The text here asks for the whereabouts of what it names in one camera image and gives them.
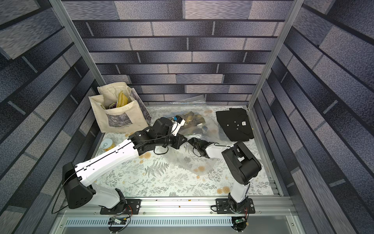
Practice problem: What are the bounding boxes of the clear plastic vacuum bag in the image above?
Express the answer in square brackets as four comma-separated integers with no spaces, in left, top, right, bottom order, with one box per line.
[158,101,232,176]

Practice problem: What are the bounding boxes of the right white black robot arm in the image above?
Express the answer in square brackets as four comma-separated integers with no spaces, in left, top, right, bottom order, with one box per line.
[188,137,262,214]

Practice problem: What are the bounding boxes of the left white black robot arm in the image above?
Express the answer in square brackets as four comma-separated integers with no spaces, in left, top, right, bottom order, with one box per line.
[62,116,187,210]

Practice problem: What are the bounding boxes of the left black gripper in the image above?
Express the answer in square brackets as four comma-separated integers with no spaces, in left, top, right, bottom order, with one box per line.
[156,131,190,149]

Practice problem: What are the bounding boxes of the aluminium front rail frame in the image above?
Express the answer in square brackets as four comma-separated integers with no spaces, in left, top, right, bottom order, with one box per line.
[51,196,305,234]

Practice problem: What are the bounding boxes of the yellow snack packet in tote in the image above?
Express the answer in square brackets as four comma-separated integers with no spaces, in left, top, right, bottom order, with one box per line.
[116,91,129,108]

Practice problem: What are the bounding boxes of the black tray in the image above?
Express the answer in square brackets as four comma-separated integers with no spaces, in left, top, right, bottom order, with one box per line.
[216,108,254,142]

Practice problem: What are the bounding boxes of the small circuit board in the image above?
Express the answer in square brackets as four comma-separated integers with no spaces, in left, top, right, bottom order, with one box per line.
[108,216,128,227]
[232,217,247,233]

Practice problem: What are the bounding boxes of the yellow black plaid shirt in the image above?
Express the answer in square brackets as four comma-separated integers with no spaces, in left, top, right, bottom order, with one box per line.
[178,112,208,136]

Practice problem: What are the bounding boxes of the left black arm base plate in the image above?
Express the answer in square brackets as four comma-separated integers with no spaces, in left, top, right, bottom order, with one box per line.
[100,199,142,215]

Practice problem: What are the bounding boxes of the left small circuit board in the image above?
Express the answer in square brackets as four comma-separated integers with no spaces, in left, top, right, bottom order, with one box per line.
[108,216,128,227]

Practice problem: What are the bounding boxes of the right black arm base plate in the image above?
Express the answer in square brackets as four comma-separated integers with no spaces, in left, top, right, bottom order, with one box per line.
[215,198,256,214]

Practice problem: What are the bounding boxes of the beige canvas tote bag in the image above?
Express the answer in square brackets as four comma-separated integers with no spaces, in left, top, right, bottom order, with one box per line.
[89,82,152,133]

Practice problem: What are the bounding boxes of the right small circuit board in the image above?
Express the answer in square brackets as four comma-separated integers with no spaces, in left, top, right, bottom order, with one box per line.
[232,217,247,233]

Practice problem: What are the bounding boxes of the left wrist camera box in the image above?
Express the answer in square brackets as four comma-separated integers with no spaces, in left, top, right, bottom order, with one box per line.
[171,116,186,136]

